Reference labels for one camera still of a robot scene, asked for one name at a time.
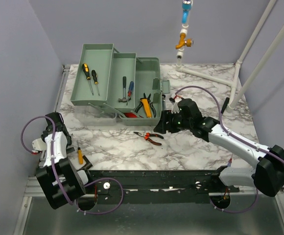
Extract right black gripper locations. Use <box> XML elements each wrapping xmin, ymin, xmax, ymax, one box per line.
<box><xmin>153</xmin><ymin>110</ymin><xmax>192</xmax><ymax>134</ymax></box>

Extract orange long nose pliers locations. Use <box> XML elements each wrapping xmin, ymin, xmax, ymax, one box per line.
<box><xmin>134</xmin><ymin>132</ymin><xmax>164</xmax><ymax>146</ymax></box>

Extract orange box cutter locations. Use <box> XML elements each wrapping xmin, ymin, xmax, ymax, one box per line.
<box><xmin>140</xmin><ymin>98</ymin><xmax>152</xmax><ymax>118</ymax></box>

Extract small black claw hammer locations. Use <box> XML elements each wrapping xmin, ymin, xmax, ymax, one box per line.
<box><xmin>118</xmin><ymin>76</ymin><xmax>131</xmax><ymax>102</ymax></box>

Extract blue handle screwdriver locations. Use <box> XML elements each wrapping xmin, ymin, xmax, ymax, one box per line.
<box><xmin>126</xmin><ymin>81</ymin><xmax>134</xmax><ymax>105</ymax></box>

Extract yellow black screwdriver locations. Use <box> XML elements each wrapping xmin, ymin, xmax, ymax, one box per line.
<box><xmin>91</xmin><ymin>70</ymin><xmax>100</xmax><ymax>96</ymax></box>
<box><xmin>82</xmin><ymin>63</ymin><xmax>94</xmax><ymax>94</ymax></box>

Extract green tool box clear lid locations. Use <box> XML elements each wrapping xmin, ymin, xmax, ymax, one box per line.
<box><xmin>71</xmin><ymin>44</ymin><xmax>170</xmax><ymax>126</ymax></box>

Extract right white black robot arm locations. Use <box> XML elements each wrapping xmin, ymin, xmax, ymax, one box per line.
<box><xmin>154</xmin><ymin>98</ymin><xmax>284</xmax><ymax>197</ymax></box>

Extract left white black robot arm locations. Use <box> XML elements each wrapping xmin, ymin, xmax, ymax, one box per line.
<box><xmin>36</xmin><ymin>112</ymin><xmax>94</xmax><ymax>209</ymax></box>

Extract silver ratchet wrench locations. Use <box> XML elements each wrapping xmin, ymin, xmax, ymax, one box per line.
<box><xmin>162</xmin><ymin>94</ymin><xmax>166</xmax><ymax>111</ymax></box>

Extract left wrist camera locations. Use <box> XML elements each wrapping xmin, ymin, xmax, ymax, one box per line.
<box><xmin>32</xmin><ymin>138</ymin><xmax>47</xmax><ymax>154</ymax></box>

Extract aluminium rail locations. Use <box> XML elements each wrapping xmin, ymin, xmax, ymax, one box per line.
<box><xmin>24</xmin><ymin>177</ymin><xmax>45</xmax><ymax>197</ymax></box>

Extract white pvc pipe frame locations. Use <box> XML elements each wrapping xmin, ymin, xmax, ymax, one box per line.
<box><xmin>175</xmin><ymin>0</ymin><xmax>284</xmax><ymax>112</ymax></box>

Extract black mounting rail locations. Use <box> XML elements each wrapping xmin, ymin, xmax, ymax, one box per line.
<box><xmin>86</xmin><ymin>170</ymin><xmax>244</xmax><ymax>205</ymax></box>

